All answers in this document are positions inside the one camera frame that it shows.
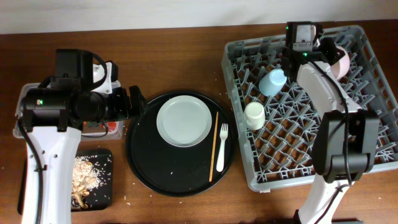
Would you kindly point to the black rectangular tray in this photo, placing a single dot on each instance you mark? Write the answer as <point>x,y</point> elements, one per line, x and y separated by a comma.
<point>104,194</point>

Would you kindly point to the light grey plate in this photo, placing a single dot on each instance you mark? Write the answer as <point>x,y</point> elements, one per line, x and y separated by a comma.
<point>184,121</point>

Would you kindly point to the red snack wrapper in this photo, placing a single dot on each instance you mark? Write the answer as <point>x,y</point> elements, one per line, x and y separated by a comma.
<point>112,126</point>

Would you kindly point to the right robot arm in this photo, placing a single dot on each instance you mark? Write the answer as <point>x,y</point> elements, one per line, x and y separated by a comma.
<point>345,145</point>

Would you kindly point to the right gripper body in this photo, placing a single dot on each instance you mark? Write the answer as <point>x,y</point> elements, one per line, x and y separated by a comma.
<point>326,50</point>

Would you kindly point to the blue cup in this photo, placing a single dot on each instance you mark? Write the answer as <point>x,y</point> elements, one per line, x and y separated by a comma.
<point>273,82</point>

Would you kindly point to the white plastic fork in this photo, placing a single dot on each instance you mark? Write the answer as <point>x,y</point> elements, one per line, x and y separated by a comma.
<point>223,137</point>

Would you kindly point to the food scraps and rice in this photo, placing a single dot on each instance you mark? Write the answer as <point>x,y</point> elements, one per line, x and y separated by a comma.
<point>87,177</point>

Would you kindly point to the wooden chopstick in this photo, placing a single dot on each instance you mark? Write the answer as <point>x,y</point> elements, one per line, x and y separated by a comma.
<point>213,148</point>

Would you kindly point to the white cup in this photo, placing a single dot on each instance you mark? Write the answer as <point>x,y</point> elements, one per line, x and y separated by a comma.
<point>255,115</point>

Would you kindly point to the pink bowl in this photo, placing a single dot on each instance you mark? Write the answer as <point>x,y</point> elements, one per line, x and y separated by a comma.
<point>340,68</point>

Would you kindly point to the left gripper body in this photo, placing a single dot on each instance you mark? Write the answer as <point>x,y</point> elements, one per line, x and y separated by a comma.
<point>117,105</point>

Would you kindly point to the round black serving tray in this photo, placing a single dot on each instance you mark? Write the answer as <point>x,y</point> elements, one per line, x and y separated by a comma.
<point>171,170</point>

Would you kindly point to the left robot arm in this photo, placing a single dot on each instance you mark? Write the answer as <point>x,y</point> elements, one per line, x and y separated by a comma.
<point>53,114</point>

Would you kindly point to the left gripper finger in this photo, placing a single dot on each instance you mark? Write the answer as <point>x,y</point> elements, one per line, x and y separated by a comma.
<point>138,107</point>
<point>136,97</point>

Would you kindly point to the grey dishwasher rack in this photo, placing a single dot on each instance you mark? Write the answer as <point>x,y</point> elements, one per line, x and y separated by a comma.
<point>278,154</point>

